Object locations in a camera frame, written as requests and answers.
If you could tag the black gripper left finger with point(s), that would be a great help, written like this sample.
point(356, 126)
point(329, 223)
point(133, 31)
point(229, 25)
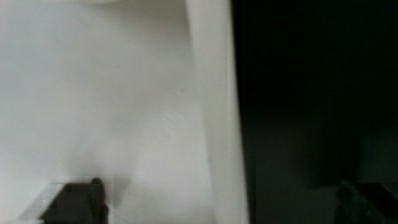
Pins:
point(78, 206)

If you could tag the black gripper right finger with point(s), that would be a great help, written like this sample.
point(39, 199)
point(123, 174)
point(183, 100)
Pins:
point(366, 203)

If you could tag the white square tabletop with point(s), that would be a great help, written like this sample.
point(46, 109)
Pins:
point(119, 110)

